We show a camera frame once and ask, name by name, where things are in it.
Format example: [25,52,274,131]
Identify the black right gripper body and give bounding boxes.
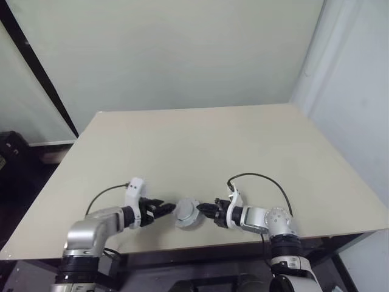
[213,197,232,229]

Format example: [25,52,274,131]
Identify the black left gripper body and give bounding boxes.
[139,196,159,228]

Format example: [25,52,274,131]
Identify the grey round motor lid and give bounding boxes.
[176,197,201,223]

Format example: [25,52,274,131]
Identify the dark rounded shape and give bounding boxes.
[171,279,195,292]

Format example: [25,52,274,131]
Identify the white baseboard strip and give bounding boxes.
[29,139,77,147]

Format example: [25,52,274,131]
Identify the black bag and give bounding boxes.
[0,130,31,183]

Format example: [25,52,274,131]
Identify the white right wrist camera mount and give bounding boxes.
[226,185,244,229]

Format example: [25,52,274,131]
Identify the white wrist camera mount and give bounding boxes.
[226,185,244,229]
[126,176,150,229]

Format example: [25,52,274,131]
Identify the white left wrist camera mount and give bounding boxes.
[126,176,150,229]

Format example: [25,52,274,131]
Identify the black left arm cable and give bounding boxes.
[84,182,128,262]

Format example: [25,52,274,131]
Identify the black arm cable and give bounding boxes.
[84,182,128,262]
[226,172,294,218]

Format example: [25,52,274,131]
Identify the black table frame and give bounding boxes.
[0,228,389,274]

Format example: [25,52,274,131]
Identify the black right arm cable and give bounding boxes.
[226,172,294,218]

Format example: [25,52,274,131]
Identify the black diagonal frame strip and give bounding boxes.
[0,0,80,140]

